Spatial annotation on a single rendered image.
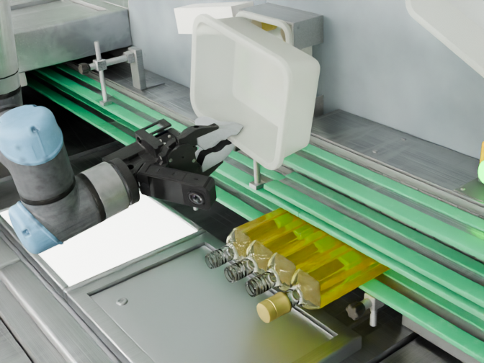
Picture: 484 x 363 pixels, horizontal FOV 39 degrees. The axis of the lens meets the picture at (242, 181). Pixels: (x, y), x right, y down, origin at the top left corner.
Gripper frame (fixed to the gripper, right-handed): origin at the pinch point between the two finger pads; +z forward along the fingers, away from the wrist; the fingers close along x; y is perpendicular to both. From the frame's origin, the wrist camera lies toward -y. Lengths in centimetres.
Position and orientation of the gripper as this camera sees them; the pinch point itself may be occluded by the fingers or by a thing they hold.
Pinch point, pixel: (238, 133)
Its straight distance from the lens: 105.4
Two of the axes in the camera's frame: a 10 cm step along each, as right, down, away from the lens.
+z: 7.9, -4.3, 4.3
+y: -6.0, -4.6, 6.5
